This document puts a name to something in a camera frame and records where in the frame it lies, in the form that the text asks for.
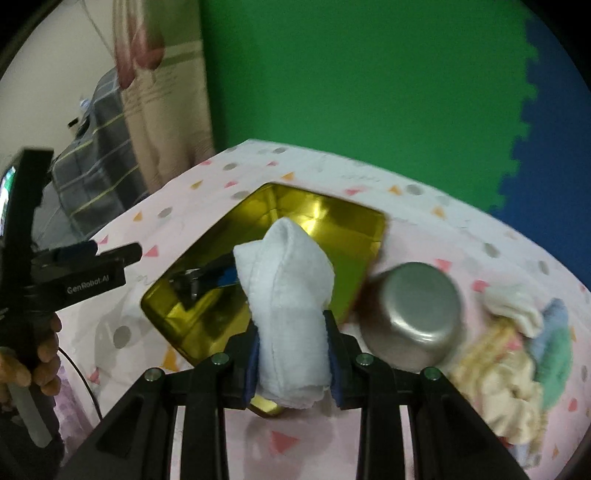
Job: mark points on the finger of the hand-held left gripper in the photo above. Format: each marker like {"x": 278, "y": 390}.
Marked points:
{"x": 122, "y": 254}
{"x": 78, "y": 251}

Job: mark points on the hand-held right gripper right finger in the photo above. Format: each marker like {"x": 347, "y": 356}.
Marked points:
{"x": 333, "y": 369}

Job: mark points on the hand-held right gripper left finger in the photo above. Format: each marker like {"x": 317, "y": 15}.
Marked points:
{"x": 253, "y": 369}

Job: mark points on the white towel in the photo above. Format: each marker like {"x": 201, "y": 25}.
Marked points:
{"x": 286, "y": 300}

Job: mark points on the gold tray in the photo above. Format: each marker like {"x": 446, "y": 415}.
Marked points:
{"x": 323, "y": 221}

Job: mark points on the yellow pink green dotted towel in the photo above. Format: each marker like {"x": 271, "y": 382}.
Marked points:
{"x": 498, "y": 392}

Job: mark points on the mint green cloth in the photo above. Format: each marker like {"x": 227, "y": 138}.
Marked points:
{"x": 556, "y": 369}

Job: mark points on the person's left hand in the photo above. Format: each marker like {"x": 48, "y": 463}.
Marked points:
{"x": 48, "y": 364}

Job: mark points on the steel bowl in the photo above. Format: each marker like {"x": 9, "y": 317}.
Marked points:
{"x": 415, "y": 314}

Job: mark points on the grey plaid blanket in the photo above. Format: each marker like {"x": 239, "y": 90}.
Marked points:
{"x": 106, "y": 152}

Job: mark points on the beige printed curtain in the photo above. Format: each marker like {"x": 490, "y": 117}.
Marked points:
{"x": 171, "y": 115}

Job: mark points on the small white cloth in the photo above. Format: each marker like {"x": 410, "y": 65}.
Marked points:
{"x": 512, "y": 304}

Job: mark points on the pink printed tablecloth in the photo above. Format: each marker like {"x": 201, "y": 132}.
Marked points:
{"x": 323, "y": 166}

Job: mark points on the pale blue cloth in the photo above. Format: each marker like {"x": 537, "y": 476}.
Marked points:
{"x": 524, "y": 454}

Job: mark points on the green foam mat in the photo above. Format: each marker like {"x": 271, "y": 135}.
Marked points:
{"x": 346, "y": 69}

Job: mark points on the blue foam mat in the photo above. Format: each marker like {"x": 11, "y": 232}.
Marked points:
{"x": 554, "y": 161}

